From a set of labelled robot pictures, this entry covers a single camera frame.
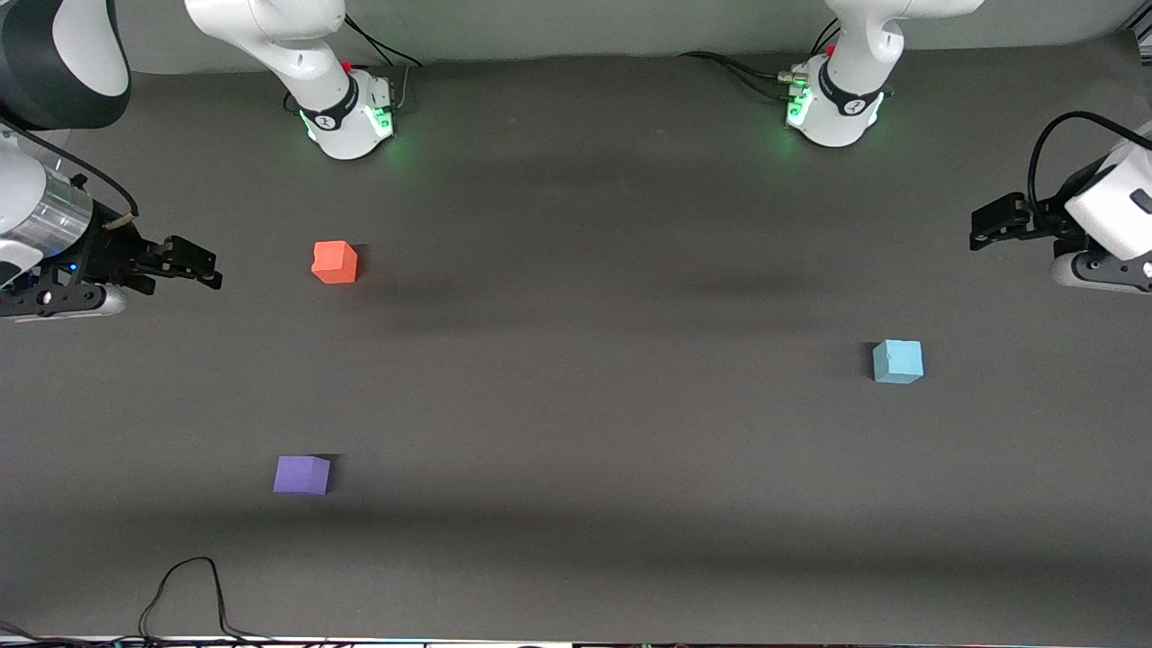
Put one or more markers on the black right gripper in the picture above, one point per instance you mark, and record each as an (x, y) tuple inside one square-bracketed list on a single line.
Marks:
[(112, 249)]

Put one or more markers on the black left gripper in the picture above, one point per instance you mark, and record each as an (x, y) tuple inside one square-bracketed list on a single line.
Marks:
[(1047, 224)]

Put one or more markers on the light blue foam block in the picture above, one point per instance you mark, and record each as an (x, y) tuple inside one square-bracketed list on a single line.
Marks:
[(897, 361)]

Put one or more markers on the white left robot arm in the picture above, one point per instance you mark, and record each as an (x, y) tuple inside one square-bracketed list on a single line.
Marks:
[(846, 94)]

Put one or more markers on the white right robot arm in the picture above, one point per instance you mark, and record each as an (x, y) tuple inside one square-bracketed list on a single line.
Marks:
[(270, 36)]

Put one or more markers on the orange foam block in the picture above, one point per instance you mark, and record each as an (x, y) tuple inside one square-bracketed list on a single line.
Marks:
[(334, 262)]

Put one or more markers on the purple foam block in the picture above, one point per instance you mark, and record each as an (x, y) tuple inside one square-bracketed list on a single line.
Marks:
[(301, 475)]

